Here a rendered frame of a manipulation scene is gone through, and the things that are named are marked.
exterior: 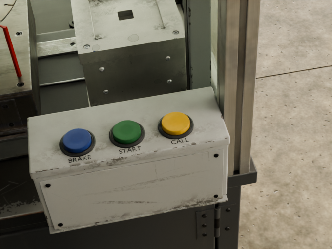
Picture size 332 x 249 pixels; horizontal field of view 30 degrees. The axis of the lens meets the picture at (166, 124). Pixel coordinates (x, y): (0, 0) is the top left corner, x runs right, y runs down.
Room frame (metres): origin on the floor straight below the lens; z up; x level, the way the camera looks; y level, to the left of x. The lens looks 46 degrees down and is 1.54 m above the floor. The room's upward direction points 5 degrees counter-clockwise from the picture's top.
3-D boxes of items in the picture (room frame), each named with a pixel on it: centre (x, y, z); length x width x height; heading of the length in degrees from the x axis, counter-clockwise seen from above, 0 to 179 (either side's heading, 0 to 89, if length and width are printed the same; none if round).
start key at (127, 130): (0.60, 0.06, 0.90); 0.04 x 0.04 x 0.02
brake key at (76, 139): (0.59, 0.13, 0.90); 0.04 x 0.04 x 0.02
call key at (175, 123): (0.60, -0.01, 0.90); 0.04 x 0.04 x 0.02
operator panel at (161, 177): (0.61, 0.06, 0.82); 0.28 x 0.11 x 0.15; 97
